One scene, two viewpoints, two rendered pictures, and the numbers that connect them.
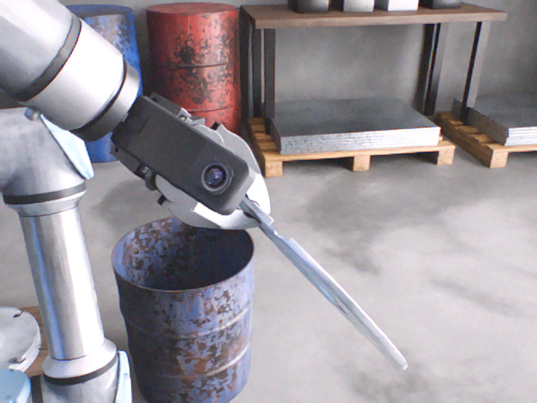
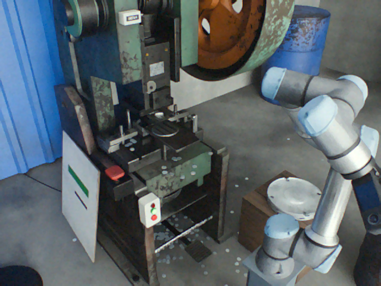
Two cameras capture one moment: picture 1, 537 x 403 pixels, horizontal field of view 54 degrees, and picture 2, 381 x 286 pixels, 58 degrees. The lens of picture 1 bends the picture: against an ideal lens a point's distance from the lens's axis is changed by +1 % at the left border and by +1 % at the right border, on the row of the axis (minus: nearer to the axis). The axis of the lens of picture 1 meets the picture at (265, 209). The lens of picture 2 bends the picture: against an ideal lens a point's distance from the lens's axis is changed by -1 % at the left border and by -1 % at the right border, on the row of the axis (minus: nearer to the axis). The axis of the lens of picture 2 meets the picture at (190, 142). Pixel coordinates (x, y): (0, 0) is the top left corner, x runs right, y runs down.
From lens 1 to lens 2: 0.40 m
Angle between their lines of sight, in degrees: 51
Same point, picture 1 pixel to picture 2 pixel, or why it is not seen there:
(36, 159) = not seen: hidden behind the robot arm
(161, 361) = (371, 265)
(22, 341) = (312, 207)
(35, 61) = (333, 152)
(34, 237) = (330, 178)
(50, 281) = (326, 199)
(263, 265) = not seen: outside the picture
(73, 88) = (342, 163)
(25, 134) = not seen: hidden behind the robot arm
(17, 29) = (332, 143)
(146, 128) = (364, 185)
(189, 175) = (366, 211)
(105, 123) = (349, 177)
